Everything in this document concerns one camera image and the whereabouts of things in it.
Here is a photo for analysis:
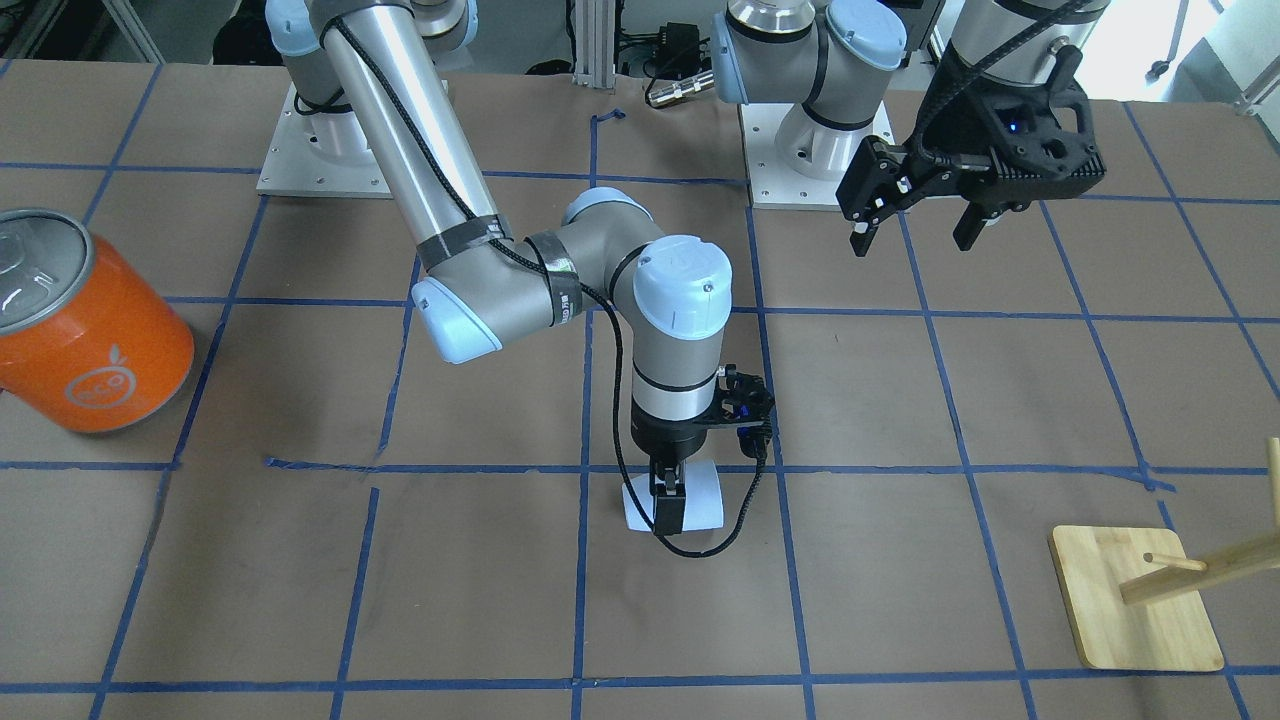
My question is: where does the light blue cup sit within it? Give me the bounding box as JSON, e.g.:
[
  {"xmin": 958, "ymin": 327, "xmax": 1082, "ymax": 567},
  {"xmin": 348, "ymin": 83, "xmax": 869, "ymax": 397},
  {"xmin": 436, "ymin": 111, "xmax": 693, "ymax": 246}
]
[{"xmin": 621, "ymin": 460, "xmax": 724, "ymax": 533}]

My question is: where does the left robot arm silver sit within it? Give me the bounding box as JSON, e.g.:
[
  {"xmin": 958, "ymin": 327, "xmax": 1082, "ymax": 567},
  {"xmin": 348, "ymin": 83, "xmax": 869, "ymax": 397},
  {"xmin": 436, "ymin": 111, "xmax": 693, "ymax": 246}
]
[{"xmin": 710, "ymin": 1, "xmax": 1107, "ymax": 256}]

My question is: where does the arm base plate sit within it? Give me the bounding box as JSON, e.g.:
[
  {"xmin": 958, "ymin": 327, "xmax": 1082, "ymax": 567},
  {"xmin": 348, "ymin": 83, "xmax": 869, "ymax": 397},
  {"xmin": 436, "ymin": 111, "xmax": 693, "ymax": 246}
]
[
  {"xmin": 256, "ymin": 86, "xmax": 393, "ymax": 199},
  {"xmin": 739, "ymin": 102, "xmax": 893, "ymax": 211}
]

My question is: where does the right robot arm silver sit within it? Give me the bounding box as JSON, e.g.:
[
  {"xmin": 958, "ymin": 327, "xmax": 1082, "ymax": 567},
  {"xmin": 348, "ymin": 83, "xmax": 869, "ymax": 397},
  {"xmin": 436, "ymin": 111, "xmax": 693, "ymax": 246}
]
[{"xmin": 265, "ymin": 1, "xmax": 733, "ymax": 536}]

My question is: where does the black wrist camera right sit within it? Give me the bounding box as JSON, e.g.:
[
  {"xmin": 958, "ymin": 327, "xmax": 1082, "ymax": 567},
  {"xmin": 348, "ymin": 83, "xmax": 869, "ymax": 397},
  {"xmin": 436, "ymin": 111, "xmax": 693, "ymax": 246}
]
[{"xmin": 714, "ymin": 364, "xmax": 774, "ymax": 457}]

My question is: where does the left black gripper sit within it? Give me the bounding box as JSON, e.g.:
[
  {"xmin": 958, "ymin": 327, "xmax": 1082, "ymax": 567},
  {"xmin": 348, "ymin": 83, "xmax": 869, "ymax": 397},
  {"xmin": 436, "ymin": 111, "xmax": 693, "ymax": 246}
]
[{"xmin": 836, "ymin": 45, "xmax": 1083, "ymax": 258}]

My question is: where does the large orange can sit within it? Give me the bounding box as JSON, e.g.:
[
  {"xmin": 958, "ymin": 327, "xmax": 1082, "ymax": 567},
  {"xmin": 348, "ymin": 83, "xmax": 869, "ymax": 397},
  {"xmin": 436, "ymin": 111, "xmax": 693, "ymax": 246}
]
[{"xmin": 1, "ymin": 208, "xmax": 195, "ymax": 433}]

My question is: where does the wooden cup stand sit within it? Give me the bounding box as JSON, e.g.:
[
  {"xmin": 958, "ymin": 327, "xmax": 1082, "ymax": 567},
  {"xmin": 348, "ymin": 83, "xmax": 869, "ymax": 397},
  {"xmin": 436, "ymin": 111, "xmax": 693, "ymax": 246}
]
[{"xmin": 1048, "ymin": 436, "xmax": 1280, "ymax": 671}]

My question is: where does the aluminium frame post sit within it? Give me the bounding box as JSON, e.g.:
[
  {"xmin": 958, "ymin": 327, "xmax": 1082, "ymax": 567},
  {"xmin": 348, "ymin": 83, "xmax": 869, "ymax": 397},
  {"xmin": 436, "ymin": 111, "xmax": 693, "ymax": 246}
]
[{"xmin": 567, "ymin": 0, "xmax": 620, "ymax": 92}]

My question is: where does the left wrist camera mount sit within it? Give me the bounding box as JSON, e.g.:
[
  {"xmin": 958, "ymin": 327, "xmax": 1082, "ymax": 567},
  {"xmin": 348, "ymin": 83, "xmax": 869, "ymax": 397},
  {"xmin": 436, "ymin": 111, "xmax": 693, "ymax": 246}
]
[{"xmin": 980, "ymin": 81, "xmax": 1106, "ymax": 202}]

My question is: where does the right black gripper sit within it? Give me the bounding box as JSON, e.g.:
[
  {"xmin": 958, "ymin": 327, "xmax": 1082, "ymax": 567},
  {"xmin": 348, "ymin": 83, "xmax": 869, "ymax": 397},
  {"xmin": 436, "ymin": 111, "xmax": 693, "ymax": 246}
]
[{"xmin": 630, "ymin": 405, "xmax": 714, "ymax": 536}]

